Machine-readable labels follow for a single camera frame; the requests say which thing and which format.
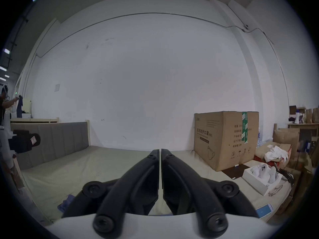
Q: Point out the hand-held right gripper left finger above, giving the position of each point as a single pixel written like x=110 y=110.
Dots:
x=135 y=183

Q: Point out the white hand controller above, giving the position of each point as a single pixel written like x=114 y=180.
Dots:
x=260 y=170
x=272 y=174

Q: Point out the large brown cardboard carton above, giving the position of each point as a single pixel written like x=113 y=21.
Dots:
x=219 y=138

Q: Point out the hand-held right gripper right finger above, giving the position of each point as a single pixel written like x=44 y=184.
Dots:
x=184 y=183

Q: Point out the dark blue garment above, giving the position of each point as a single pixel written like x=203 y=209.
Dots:
x=66 y=203

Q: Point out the eyeglasses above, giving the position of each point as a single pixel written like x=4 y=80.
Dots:
x=276 y=190

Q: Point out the white crumpled cloth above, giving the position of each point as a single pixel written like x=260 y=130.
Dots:
x=275 y=153

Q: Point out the dark flat board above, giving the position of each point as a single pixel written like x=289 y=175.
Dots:
x=233 y=173

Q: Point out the wooden table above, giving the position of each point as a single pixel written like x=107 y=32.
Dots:
x=302 y=126

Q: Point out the stack of brown cartons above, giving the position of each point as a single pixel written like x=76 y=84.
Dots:
x=296 y=155

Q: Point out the grey padded headboard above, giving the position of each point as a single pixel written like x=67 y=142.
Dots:
x=57 y=141

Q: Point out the bed with beige sheet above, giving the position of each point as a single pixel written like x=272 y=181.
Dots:
x=99 y=163

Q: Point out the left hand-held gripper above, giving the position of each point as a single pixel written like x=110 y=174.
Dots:
x=5 y=143

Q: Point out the low brown carton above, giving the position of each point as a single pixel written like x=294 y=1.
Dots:
x=260 y=150

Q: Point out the white open box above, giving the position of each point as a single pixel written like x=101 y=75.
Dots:
x=254 y=180

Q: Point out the pack of water bottles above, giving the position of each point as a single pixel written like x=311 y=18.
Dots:
x=264 y=138

